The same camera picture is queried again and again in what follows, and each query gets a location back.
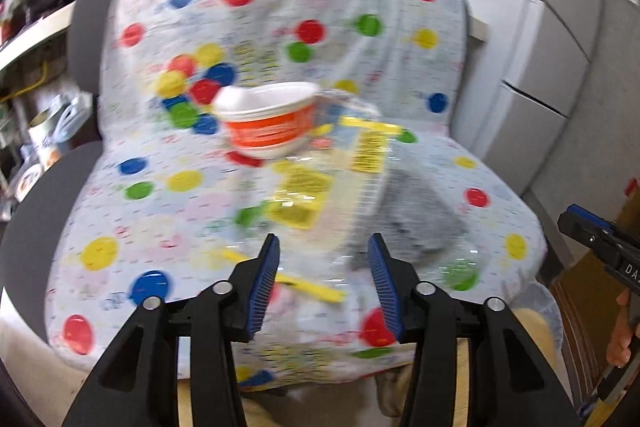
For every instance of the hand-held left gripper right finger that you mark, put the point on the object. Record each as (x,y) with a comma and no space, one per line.
(385,292)

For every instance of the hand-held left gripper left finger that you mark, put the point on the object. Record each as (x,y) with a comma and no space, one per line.
(262,287)

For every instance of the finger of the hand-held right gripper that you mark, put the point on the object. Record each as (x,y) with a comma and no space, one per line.
(582,222)

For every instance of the grey cloth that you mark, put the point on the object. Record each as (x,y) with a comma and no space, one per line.
(415,217)

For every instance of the clear plastic bag yellow labels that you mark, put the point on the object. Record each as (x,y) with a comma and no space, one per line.
(360,147)

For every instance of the orange white paper bowl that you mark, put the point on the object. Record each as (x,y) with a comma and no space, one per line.
(270,127)

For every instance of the person's right hand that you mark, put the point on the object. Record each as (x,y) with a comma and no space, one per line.
(621,342)

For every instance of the brown door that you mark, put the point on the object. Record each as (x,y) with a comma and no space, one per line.
(575,307)

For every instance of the white refrigerator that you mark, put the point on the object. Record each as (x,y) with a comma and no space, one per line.
(550,57)

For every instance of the dark grey chair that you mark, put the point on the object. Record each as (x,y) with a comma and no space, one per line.
(30,202)

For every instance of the light blue plastic bag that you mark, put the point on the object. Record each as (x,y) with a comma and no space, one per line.
(75,117)

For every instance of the white patterned dish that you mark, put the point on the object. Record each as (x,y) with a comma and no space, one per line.
(25,181)

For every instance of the cream tin can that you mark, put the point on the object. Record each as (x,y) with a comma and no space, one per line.
(44,134)

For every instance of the balloon print plastic cover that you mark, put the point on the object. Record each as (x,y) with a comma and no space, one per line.
(125,57)

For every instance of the white kitchen counter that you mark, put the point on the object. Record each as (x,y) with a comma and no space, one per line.
(30,42)

